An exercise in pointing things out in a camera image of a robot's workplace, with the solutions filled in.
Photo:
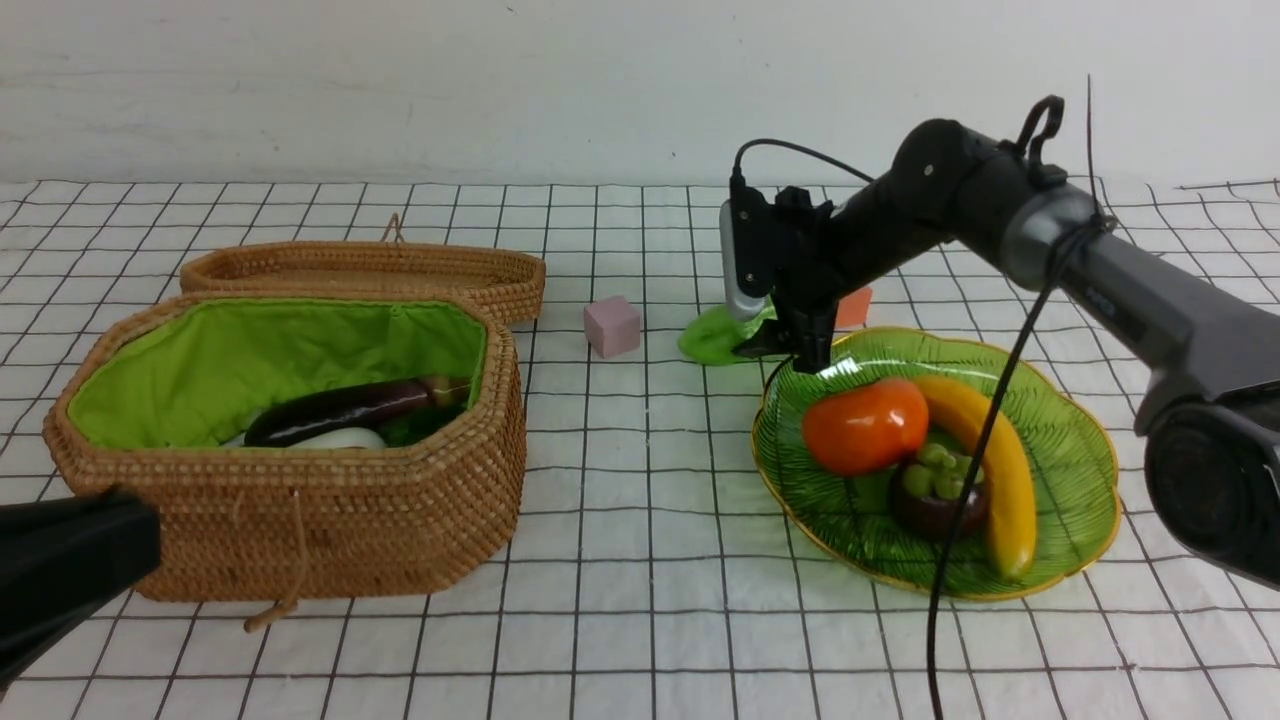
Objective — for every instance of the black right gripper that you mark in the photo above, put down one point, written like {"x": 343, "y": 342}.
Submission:
{"x": 829, "y": 251}

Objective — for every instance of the green bitter gourd toy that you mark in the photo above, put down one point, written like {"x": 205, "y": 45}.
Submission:
{"x": 715, "y": 338}

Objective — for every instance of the orange persimmon toy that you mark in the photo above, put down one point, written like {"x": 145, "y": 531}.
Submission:
{"x": 866, "y": 429}

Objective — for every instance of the dark purple mangosteen toy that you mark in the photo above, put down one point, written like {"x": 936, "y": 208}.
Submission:
{"x": 925, "y": 493}

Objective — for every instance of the yellow banana toy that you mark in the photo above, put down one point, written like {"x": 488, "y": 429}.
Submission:
{"x": 989, "y": 438}

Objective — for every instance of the green leaf glass plate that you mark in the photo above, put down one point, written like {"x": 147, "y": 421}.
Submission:
{"x": 1072, "y": 466}

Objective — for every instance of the purple eggplant toy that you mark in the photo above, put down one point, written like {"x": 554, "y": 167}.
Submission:
{"x": 369, "y": 406}

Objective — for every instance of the white radish toy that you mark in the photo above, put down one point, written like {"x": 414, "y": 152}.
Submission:
{"x": 404, "y": 430}

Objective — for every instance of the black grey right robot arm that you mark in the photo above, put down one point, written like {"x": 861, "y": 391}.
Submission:
{"x": 1210, "y": 412}

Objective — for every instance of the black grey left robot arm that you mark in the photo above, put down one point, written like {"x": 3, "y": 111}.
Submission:
{"x": 61, "y": 561}

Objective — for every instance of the orange foam cube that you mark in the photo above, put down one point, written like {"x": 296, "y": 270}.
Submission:
{"x": 853, "y": 310}

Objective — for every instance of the pink foam cube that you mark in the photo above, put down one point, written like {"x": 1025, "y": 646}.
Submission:
{"x": 612, "y": 326}

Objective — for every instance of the woven rattan basket lid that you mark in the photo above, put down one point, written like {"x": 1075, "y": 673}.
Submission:
{"x": 508, "y": 285}

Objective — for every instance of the woven rattan basket green lining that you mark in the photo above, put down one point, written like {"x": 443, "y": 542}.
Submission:
{"x": 151, "y": 409}

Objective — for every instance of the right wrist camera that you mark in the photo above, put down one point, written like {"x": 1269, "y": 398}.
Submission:
{"x": 745, "y": 225}

